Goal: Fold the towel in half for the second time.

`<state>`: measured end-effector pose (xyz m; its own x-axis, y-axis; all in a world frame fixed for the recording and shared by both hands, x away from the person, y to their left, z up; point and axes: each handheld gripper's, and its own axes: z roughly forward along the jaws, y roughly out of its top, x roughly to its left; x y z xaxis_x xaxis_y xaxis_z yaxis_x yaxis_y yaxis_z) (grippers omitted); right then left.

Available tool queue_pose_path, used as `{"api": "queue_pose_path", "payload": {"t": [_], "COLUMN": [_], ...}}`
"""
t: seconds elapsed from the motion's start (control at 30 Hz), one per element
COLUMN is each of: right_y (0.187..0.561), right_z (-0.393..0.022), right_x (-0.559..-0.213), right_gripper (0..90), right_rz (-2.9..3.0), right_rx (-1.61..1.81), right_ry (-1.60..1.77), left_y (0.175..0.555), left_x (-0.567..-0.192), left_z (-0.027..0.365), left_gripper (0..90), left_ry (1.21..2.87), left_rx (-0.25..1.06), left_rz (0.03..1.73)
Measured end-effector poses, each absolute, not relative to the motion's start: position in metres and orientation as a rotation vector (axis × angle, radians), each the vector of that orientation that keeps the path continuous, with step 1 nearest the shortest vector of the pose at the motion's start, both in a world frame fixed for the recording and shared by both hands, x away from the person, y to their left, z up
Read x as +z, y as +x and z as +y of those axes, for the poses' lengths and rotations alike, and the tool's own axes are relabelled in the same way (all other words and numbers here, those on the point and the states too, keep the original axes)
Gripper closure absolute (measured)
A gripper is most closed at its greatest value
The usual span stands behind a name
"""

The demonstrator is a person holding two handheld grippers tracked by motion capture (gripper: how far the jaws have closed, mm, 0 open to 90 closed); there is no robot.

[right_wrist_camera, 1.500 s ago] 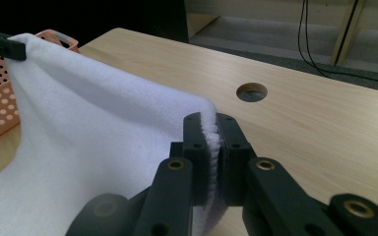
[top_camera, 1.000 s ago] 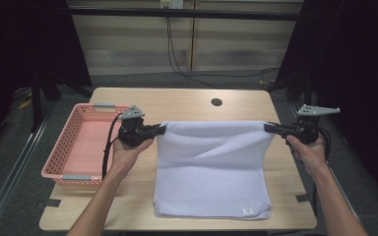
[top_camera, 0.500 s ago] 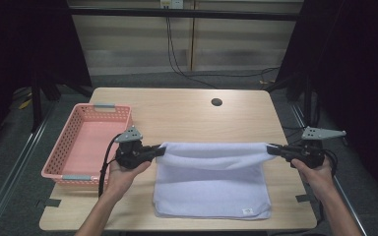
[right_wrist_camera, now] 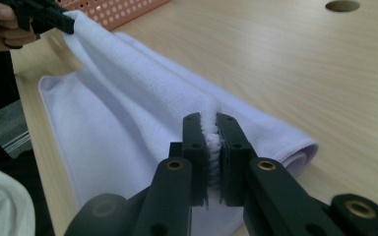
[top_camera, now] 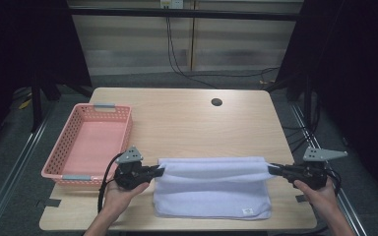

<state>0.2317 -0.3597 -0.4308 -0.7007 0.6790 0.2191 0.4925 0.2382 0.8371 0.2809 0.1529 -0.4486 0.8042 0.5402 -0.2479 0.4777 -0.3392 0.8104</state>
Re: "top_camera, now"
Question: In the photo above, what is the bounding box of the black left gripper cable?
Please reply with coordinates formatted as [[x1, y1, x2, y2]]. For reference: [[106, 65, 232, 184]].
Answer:
[[96, 151, 126, 214]]

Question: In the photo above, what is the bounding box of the black curtain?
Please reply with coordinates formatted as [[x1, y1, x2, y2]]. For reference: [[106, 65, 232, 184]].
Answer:
[[0, 0, 94, 148], [274, 0, 378, 201]]

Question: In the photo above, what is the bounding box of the person's right hand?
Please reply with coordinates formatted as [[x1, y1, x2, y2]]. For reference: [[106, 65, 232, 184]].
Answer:
[[292, 179, 339, 215]]

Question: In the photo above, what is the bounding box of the black hanging wall cable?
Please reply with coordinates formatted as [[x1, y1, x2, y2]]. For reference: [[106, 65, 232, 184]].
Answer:
[[165, 16, 219, 89]]

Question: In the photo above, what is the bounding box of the silver metal floor rail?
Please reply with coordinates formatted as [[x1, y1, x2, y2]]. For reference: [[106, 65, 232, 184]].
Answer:
[[0, 102, 58, 236], [289, 101, 370, 236]]

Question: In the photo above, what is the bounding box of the black floor cable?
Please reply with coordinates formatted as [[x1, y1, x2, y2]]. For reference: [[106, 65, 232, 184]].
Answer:
[[183, 66, 281, 80]]

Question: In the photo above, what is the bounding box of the person's left hand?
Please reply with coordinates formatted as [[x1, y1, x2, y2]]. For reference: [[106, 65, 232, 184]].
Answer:
[[102, 179, 151, 215]]

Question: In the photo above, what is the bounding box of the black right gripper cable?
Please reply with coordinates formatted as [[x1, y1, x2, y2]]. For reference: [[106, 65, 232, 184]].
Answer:
[[324, 166, 343, 196]]

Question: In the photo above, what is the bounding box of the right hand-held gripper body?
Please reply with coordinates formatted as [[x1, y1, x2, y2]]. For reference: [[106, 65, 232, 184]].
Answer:
[[285, 146, 349, 192]]

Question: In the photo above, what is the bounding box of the pink perforated plastic basket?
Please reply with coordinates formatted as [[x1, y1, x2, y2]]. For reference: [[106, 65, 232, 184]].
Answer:
[[40, 102, 134, 188]]

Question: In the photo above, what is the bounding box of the black metal stand post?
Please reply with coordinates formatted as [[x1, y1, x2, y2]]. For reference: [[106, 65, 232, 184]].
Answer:
[[30, 65, 44, 133], [302, 73, 313, 130]]

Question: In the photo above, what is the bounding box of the white printed towel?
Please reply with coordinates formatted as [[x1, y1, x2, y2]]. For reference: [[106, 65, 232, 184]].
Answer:
[[152, 155, 279, 221]]

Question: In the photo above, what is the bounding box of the black cable bundle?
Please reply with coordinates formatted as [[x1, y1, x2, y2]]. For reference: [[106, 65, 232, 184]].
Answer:
[[281, 92, 322, 154]]

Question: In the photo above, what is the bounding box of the black horizontal metal bar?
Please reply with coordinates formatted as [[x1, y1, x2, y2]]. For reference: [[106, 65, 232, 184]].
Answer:
[[68, 7, 302, 22]]

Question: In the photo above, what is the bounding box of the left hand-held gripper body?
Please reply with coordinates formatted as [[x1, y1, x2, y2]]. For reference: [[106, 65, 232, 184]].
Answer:
[[112, 146, 154, 192]]

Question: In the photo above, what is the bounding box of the white wall power socket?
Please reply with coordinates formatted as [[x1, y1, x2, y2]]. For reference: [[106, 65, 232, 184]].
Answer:
[[158, 0, 185, 10]]

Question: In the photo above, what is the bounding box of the yellow floor object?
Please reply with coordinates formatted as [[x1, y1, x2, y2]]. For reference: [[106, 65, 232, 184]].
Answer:
[[18, 97, 33, 110]]

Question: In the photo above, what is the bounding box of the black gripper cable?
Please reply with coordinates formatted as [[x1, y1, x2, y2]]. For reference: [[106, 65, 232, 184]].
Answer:
[[324, 166, 343, 196], [96, 151, 126, 214]]

